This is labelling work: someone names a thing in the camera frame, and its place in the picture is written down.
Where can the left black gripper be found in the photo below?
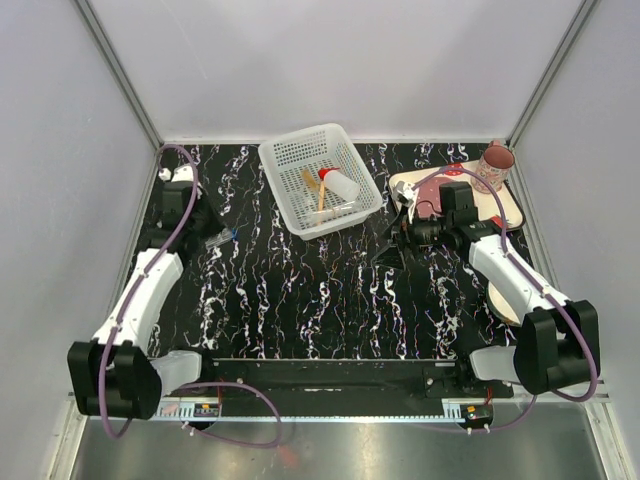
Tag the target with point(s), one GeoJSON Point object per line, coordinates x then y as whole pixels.
{"type": "Point", "coordinates": [217, 222]}

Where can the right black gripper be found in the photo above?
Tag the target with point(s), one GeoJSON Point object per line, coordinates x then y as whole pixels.
{"type": "Point", "coordinates": [390, 256]}

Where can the blue cap test tube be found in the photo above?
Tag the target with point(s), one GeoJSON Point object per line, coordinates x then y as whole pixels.
{"type": "Point", "coordinates": [225, 236]}

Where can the wash bottle red cap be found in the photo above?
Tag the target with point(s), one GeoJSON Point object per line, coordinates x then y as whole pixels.
{"type": "Point", "coordinates": [339, 184]}

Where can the bundle of plastic pipettes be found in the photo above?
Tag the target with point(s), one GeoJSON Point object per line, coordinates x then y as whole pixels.
{"type": "Point", "coordinates": [318, 216]}

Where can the wooden test tube clamp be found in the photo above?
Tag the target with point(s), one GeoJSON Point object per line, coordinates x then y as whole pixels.
{"type": "Point", "coordinates": [321, 196]}

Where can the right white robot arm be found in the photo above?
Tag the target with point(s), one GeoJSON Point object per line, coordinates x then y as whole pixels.
{"type": "Point", "coordinates": [558, 341]}

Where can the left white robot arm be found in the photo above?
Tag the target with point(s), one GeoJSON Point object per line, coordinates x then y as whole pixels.
{"type": "Point", "coordinates": [111, 374]}

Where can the pink dotted plate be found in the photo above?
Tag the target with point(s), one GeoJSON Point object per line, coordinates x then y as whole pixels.
{"type": "Point", "coordinates": [430, 192]}

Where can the white bowl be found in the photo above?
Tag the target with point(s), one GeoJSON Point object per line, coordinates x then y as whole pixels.
{"type": "Point", "coordinates": [500, 307]}

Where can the strawberry pattern tray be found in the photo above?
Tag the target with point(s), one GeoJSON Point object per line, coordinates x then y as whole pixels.
{"type": "Point", "coordinates": [486, 204]}

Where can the white plastic perforated basket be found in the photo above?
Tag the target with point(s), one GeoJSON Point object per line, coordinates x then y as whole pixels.
{"type": "Point", "coordinates": [319, 181]}

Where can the pink patterned mug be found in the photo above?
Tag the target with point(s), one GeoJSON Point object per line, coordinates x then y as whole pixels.
{"type": "Point", "coordinates": [495, 164]}

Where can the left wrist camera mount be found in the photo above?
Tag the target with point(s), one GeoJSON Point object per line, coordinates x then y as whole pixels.
{"type": "Point", "coordinates": [182, 176]}

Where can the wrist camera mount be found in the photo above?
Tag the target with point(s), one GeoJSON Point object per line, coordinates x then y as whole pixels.
{"type": "Point", "coordinates": [182, 176]}
{"type": "Point", "coordinates": [404, 194]}

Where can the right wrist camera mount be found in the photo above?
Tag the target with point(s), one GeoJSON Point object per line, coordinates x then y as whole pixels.
{"type": "Point", "coordinates": [404, 194]}

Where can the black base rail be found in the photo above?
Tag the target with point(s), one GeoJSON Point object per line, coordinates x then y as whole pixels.
{"type": "Point", "coordinates": [356, 388]}

